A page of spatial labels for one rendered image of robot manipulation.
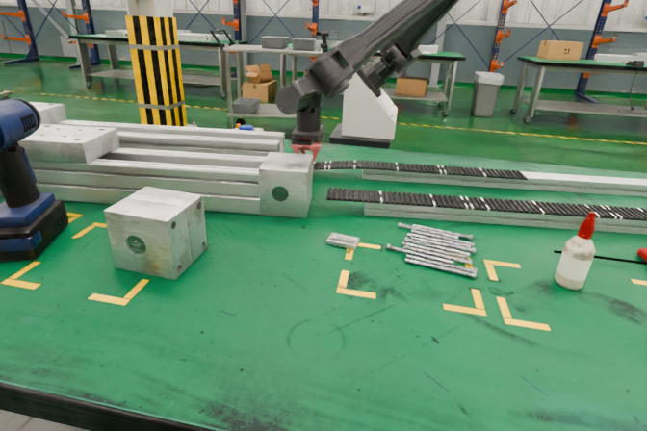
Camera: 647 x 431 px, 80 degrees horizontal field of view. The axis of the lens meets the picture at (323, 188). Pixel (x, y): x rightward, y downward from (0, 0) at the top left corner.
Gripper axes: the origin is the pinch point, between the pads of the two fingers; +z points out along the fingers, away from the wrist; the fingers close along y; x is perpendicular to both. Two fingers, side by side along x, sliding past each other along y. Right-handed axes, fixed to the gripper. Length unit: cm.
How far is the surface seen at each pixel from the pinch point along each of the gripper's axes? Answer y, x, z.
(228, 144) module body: 4.6, -17.8, -5.6
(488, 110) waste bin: -449, 199, 69
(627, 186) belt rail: 2, 74, 0
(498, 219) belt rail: 20.7, 38.9, 1.2
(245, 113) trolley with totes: -279, -91, 52
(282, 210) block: 23.6, -2.1, 0.6
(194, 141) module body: 4.6, -25.7, -5.8
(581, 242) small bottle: 39, 43, -5
